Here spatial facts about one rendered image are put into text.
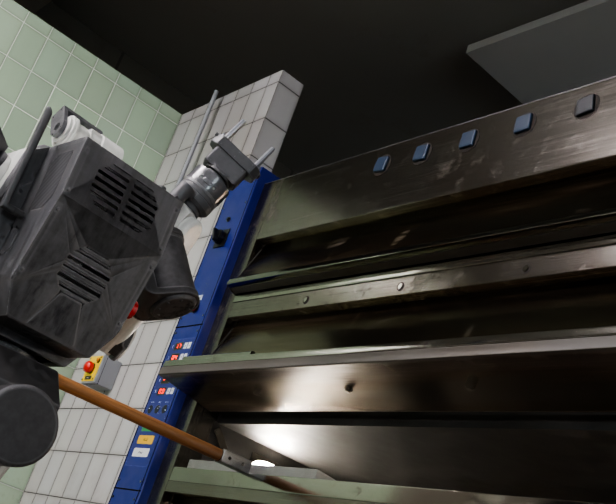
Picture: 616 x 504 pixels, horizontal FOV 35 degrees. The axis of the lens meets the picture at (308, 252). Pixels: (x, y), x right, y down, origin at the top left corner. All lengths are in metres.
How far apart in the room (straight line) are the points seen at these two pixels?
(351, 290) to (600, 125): 0.73
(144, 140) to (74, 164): 2.38
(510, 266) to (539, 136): 0.33
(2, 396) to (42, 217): 0.27
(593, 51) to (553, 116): 1.79
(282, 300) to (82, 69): 1.50
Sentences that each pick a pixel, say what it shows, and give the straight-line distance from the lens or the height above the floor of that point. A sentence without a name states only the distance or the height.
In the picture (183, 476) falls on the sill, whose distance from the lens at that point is 2.71.
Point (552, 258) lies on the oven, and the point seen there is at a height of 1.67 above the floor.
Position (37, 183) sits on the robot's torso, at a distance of 1.58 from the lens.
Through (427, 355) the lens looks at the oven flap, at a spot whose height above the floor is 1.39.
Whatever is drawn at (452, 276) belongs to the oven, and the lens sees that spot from 2.21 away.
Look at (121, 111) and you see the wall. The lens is 3.86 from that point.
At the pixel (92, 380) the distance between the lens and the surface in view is 3.28.
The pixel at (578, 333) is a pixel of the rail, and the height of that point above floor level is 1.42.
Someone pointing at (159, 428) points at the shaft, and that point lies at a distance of 2.37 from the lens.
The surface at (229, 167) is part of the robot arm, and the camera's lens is 2.02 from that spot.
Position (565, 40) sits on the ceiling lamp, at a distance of 4.02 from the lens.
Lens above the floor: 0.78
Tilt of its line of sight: 22 degrees up
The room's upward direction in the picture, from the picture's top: 19 degrees clockwise
